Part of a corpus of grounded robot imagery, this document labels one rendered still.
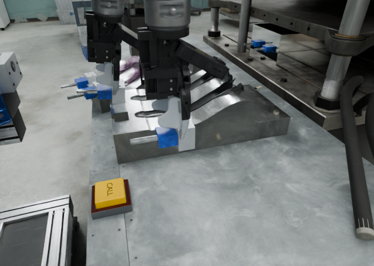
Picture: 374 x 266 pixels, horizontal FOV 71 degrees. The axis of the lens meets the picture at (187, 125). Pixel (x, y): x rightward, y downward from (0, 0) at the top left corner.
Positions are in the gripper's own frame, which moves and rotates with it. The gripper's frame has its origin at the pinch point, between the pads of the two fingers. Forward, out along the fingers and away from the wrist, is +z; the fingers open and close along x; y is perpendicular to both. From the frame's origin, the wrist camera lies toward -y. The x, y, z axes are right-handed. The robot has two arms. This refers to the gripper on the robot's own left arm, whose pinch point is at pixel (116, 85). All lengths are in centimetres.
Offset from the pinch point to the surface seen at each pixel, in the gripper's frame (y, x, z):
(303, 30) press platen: -77, -24, -14
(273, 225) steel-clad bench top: -27, 47, 4
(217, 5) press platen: -73, -106, -2
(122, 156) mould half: -0.4, 19.8, 9.2
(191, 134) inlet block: -12.9, 30.4, -6.2
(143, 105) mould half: -7.4, 4.9, 3.6
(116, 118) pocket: 0.3, 8.2, 5.8
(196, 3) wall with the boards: -283, -736, 134
